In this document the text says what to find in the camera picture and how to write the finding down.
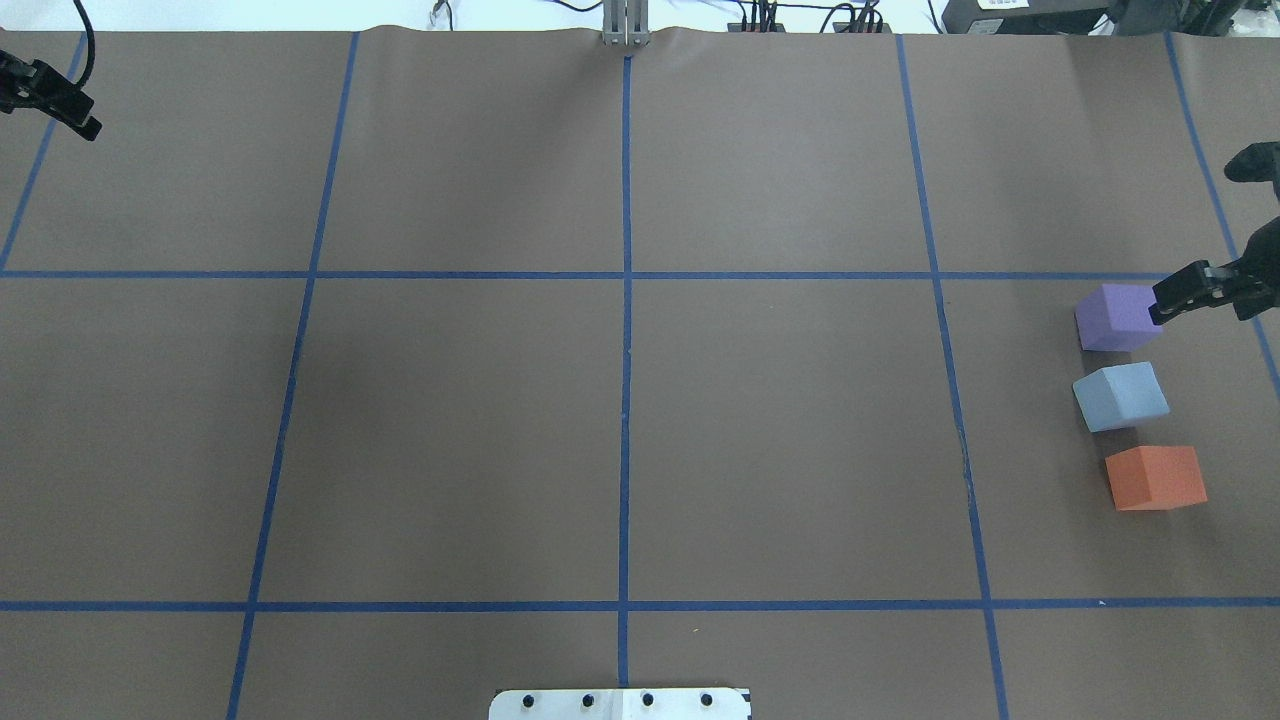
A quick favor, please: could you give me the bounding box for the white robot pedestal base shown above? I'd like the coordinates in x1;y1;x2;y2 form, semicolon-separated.
488;687;753;719

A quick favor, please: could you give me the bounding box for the orange foam block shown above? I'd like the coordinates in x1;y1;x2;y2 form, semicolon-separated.
1103;445;1208;512

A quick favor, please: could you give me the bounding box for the purple foam block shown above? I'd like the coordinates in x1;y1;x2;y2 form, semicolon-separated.
1074;283;1164;352

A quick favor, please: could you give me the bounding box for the light blue foam block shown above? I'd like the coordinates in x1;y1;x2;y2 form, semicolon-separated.
1071;361;1171;433

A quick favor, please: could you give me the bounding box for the aluminium frame post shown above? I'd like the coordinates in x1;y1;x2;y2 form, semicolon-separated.
600;0;652;47

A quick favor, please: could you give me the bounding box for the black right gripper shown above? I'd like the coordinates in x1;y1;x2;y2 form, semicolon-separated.
1148;217;1279;325

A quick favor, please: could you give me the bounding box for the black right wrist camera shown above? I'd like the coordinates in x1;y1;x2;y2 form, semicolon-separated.
1222;141;1279;183

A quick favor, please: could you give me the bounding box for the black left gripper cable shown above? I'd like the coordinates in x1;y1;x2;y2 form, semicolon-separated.
72;0;99;88

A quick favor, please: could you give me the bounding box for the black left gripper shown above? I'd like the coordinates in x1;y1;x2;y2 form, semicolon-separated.
1;50;102;142

